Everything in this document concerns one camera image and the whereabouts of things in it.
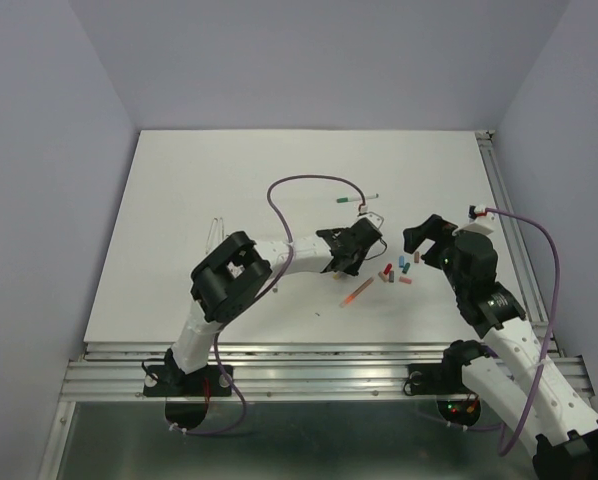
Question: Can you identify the tan orange marker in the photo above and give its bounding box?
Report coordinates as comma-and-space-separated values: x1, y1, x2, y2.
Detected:
340, 277, 374, 308

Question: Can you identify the green capped thin marker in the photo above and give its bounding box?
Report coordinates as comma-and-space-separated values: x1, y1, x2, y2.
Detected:
336, 194, 379, 204

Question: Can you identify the red capped marker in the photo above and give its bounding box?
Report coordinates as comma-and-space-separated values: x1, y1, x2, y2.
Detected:
219, 217, 226, 239

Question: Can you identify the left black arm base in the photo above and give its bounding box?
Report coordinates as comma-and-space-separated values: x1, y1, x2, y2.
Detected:
141, 350, 234, 433

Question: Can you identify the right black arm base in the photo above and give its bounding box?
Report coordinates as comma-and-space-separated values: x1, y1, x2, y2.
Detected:
402, 340, 501, 433

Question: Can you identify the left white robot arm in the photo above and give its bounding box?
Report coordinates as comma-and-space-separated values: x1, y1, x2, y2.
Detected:
166, 214, 383, 394

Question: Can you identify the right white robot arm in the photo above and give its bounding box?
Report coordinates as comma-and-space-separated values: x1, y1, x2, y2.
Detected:
403, 209, 598, 479

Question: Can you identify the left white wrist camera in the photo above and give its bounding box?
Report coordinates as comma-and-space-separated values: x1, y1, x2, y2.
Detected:
358, 211, 385, 230

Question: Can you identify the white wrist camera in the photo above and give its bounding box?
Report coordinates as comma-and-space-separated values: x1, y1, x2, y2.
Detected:
453, 205, 495, 236
358, 211, 385, 230

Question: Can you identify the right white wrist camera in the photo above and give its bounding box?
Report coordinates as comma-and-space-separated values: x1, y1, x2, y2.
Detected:
453, 205, 495, 236

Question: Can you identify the aluminium right side rail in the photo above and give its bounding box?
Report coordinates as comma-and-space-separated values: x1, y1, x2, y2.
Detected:
475, 130, 549, 326

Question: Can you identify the aluminium front rail frame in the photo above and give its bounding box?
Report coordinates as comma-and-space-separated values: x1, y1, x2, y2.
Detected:
38, 342, 598, 480

